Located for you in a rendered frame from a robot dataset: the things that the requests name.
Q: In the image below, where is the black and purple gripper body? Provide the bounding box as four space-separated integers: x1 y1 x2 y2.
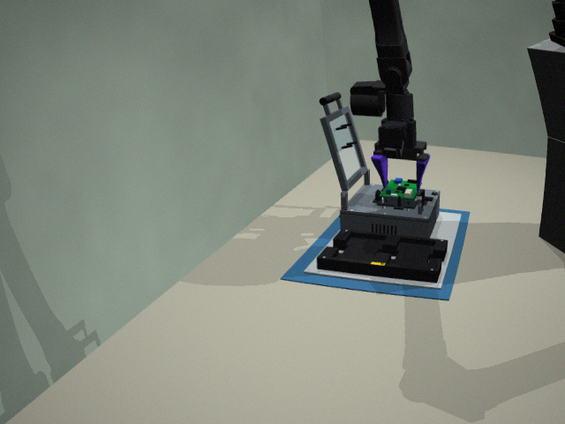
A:
373 117 429 162

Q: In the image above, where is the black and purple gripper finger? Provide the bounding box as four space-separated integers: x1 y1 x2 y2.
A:
417 155 430 192
371 155 388 188

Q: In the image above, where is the green circuit board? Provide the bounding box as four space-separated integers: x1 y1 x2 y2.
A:
379 178 417 200

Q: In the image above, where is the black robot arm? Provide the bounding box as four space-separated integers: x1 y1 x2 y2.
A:
350 0 565 159

